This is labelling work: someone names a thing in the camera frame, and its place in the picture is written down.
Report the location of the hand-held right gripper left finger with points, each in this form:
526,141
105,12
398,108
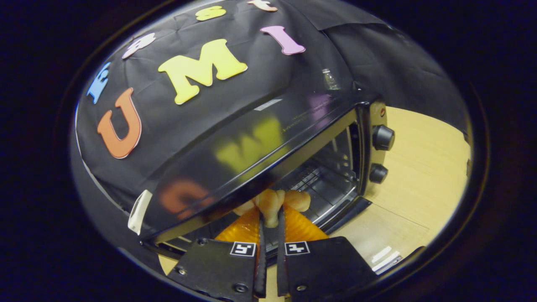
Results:
261,260

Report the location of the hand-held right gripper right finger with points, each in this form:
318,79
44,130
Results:
281,268

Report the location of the white toaster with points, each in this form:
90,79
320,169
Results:
138,214

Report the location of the white tape strip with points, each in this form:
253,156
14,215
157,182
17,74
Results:
381,254
388,262

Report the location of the golden croissant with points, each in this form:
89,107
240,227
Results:
272,201

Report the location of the green plastic bottle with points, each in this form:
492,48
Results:
331,82

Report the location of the black electric oven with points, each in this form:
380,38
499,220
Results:
251,142

